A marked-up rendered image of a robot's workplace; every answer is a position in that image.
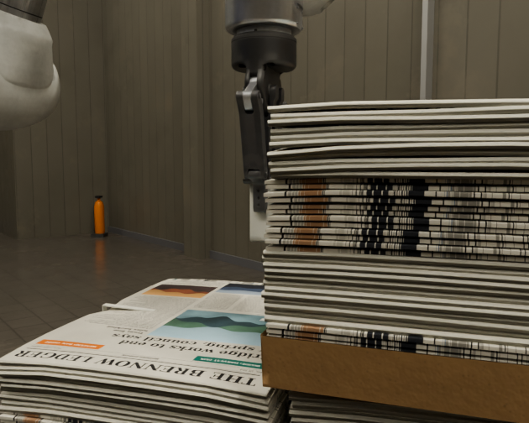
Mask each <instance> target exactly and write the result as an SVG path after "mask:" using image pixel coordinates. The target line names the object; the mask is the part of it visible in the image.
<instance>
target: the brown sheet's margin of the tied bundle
mask: <svg viewBox="0 0 529 423"><path fill-rule="evenodd" d="M267 328H268V327H267ZM267 328H266V329H267ZM266 329H265V330H264V331H263V332H262V333H261V334H260V341H261V361H262V381H263V387H269V388H275V389H286V390H292V391H298V392H304V393H310V394H321V395H327V396H334V397H340V398H346V399H352V400H363V401H369V402H375V403H381V404H388V405H399V406H405V407H411V408H417V409H423V410H434V411H440V412H446V413H452V414H458V415H469V416H475V417H481V418H487V419H493V420H504V421H510V422H516V423H529V365H525V364H517V363H502V362H493V361H485V360H478V359H470V358H455V357H447V356H439V355H431V354H424V353H416V352H402V351H394V350H386V349H379V348H372V347H357V346H350V345H343V344H336V343H328V342H314V341H307V340H300V339H292V338H284V337H271V336H266V335H267V334H268V333H267V332H266Z"/></svg>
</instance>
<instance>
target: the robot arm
mask: <svg viewBox="0 0 529 423"><path fill-rule="evenodd" d="M333 1H335V0H225V29H226V30H227V32H228V33H230V34H231V35H233V38H232V40H231V55H232V67H233V69H234V70H236V71H238V72H242V73H246V74H245V79H244V88H243V90H242V91H237V92H236V101H237V105H238V113H239V122H240V133H241V144H242V154H243V165H244V178H245V179H243V183H244V184H250V241H251V242H265V239H267V238H264V234H265V229H266V228H268V227H271V226H269V225H266V222H267V217H268V216H270V215H273V214H274V213H266V210H267V206H268V205H270V204H273V203H272V202H271V203H268V202H265V199H267V198H269V197H264V193H266V192H269V191H274V189H265V186H266V184H265V180H271V174H270V169H272V168H269V162H270V161H272V159H267V153H268V152H271V151H274V150H277V149H283V148H276V149H270V130H271V129H282V128H277V127H268V120H270V114H279V113H270V112H268V107H270V106H283V105H287V102H284V88H281V82H280V75H281V74H282V73H283V72H285V73H287V72H290V71H293V70H294V69H295V68H296V38H295V37H294V36H295V35H297V34H299V33H300V32H301V31H302V30H303V27H302V17H308V16H314V15H317V14H319V13H321V12H322V10H324V9H325V8H327V7H328V6H329V5H330V4H331V3H332V2H333ZM46 3H47V0H0V131H5V130H14V129H20V128H26V127H28V126H31V125H34V124H36V123H38V122H40V121H42V120H44V119H45V118H47V117H48V116H49V115H50V114H51V113H52V112H53V111H54V109H55V107H56V105H57V103H58V101H59V97H60V79H59V75H58V72H57V69H56V68H55V65H54V63H53V53H52V44H53V40H52V38H51V36H50V32H49V30H48V29H47V27H46V25H44V24H42V23H41V21H42V18H43V15H44V11H45V6H46Z"/></svg>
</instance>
